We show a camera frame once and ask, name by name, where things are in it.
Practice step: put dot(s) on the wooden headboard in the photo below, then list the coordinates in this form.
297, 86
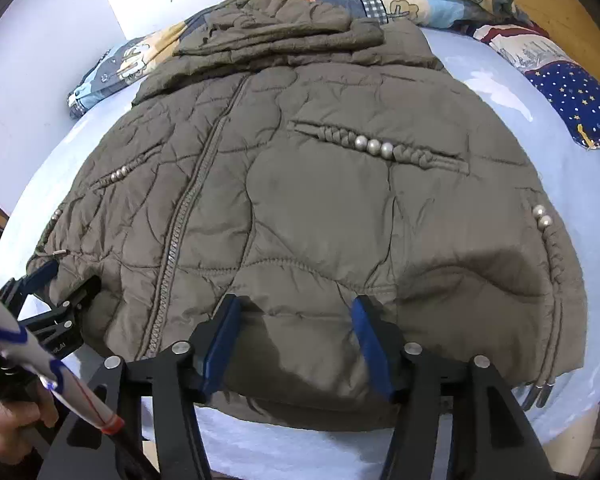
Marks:
570, 15

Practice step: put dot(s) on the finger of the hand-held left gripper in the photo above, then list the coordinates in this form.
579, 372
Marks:
65, 312
32, 282

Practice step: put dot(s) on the person's left hand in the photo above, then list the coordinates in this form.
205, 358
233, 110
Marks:
10, 425

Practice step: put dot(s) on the light blue bed sheet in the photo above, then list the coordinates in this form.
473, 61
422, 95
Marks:
505, 125

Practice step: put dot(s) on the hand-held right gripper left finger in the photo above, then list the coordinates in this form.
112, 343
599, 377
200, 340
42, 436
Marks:
220, 345

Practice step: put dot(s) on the starry blue patterned pillow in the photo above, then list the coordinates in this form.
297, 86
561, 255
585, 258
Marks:
580, 95

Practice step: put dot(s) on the brown quilted puffer jacket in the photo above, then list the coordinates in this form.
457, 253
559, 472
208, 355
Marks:
305, 210

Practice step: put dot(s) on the patchwork cartoon print quilt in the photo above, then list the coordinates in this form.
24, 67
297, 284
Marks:
430, 0

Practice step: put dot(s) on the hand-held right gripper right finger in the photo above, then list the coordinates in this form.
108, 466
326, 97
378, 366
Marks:
372, 345

